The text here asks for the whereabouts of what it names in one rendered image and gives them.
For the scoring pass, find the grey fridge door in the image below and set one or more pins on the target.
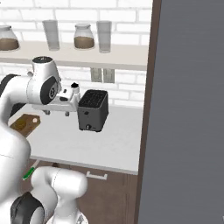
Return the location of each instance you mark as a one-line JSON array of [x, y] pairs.
[[186, 116]]

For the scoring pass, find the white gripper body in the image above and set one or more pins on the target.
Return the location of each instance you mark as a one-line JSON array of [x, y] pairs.
[[58, 105]]

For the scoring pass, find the beige wall shelf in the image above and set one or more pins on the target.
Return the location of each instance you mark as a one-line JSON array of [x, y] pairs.
[[87, 57]]

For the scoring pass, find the glass jar with brown contents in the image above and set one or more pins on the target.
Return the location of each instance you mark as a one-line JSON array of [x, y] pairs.
[[84, 39], [7, 40]]

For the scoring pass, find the black toaster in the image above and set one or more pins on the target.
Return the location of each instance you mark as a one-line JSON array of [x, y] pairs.
[[93, 112]]

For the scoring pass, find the brown cabinet side panel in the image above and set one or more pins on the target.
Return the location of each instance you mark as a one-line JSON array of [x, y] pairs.
[[147, 87]]

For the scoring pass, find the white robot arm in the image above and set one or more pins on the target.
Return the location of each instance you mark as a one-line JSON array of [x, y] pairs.
[[14, 163]]

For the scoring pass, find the brown drawer front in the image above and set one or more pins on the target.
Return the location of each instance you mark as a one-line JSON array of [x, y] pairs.
[[110, 201]]

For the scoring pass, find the tall clear glass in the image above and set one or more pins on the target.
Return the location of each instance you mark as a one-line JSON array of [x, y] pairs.
[[51, 35], [104, 36]]

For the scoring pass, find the brown wooden cutting board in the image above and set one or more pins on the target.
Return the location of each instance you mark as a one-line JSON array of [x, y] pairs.
[[29, 124]]

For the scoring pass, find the grey wall outlet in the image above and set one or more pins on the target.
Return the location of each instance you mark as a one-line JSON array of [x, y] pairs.
[[96, 75], [108, 75]]

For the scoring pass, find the brown avocado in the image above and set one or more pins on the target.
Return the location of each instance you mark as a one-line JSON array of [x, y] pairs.
[[20, 124]]

